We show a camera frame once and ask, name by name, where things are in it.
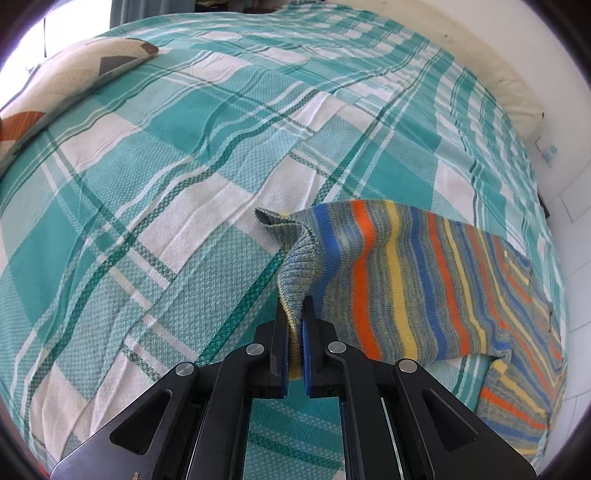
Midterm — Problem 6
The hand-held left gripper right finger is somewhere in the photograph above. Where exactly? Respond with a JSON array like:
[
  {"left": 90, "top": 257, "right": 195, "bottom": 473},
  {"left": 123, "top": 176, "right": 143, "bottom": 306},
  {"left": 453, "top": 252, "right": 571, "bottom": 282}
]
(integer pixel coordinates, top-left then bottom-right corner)
[{"left": 300, "top": 298, "right": 539, "bottom": 480}]

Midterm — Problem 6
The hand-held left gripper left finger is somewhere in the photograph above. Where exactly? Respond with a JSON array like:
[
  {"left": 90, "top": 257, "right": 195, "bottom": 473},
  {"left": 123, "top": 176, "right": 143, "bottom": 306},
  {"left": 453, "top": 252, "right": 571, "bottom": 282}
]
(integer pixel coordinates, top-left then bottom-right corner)
[{"left": 48, "top": 302, "right": 291, "bottom": 480}]

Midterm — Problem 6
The striped knit sweater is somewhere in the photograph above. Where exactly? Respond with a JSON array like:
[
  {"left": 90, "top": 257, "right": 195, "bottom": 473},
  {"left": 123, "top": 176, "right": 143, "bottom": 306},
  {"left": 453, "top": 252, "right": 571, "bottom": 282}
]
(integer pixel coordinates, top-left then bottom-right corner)
[{"left": 255, "top": 199, "right": 570, "bottom": 468}]

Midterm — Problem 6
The teal plaid bedsheet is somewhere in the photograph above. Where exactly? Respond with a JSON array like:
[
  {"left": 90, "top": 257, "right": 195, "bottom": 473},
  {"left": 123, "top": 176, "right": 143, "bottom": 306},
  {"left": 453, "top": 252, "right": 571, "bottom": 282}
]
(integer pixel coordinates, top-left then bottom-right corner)
[{"left": 0, "top": 0, "right": 571, "bottom": 480}]

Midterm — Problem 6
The cream pillow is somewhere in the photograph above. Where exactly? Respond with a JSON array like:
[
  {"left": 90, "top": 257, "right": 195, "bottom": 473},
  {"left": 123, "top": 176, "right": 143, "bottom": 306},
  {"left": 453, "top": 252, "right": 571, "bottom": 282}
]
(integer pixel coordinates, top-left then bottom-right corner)
[{"left": 411, "top": 9, "right": 546, "bottom": 136}]

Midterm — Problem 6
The patterned beige pillow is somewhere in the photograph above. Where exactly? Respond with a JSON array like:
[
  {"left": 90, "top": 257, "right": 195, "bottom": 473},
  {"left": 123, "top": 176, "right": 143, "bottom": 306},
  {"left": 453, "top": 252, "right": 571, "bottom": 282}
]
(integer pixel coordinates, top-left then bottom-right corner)
[{"left": 0, "top": 38, "right": 160, "bottom": 172}]

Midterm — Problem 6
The light blue curtain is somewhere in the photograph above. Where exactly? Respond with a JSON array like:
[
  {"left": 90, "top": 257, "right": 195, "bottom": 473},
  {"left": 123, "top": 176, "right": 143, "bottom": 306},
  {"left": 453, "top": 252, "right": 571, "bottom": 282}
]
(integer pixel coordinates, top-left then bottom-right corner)
[{"left": 110, "top": 0, "right": 204, "bottom": 31}]

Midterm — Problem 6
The white wall outlet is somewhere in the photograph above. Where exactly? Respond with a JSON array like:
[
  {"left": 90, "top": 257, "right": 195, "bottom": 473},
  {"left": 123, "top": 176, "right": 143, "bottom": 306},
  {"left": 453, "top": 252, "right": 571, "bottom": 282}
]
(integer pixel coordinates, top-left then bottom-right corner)
[{"left": 536, "top": 136, "right": 560, "bottom": 165}]

